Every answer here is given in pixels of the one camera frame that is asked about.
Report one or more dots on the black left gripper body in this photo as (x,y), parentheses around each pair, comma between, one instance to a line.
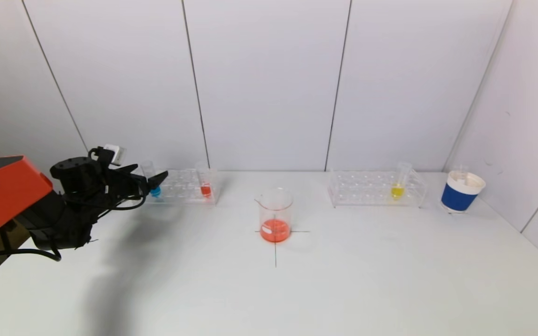
(141,183)

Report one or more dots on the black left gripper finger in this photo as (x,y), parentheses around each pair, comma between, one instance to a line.
(157,179)
(128,169)

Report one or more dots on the test tube with blue pigment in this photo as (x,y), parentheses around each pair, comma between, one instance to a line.
(155,191)

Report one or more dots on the red liquid test tube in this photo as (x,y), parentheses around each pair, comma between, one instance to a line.
(460,173)

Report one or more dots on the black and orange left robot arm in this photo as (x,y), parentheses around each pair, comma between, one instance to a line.
(3,196)

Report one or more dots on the clear acrylic test tube rack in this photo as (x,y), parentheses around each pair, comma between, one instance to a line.
(185,186)
(371,189)

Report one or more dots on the test tube with orange-red pigment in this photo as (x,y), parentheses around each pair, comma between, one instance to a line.
(205,190)

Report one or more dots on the clear glass beaker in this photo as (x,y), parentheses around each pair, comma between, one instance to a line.
(275,231)

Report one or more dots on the test tube with yellow pigment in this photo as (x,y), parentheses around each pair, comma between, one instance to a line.
(397,192)

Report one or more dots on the blue and white paper cup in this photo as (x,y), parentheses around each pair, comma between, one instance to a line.
(458,198)

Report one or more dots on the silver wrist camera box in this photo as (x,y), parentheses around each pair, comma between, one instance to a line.
(114,154)

